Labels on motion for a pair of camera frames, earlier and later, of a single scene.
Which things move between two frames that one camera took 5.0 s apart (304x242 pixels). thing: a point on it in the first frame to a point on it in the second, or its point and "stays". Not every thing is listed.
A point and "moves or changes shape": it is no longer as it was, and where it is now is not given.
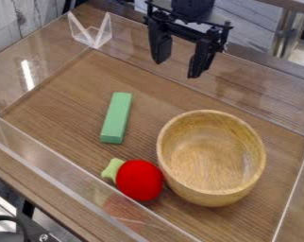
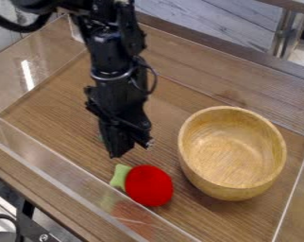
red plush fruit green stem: [137, 178] moves or changes shape
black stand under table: [32, 231] stays
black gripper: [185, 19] to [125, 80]
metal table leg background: [290, 30] stays
